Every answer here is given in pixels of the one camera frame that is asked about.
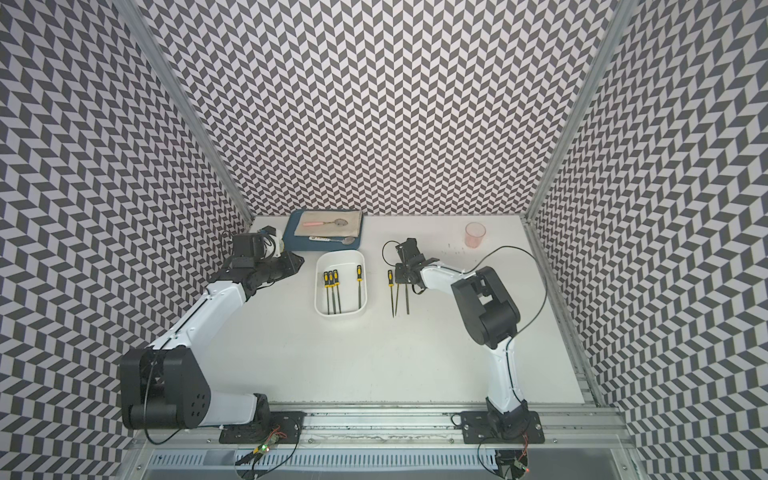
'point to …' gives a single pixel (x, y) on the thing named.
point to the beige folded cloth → (354, 228)
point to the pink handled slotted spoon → (340, 222)
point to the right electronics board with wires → (513, 463)
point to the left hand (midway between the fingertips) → (302, 261)
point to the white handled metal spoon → (346, 240)
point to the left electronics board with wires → (262, 449)
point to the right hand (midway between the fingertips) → (406, 275)
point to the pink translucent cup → (474, 233)
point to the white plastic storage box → (346, 263)
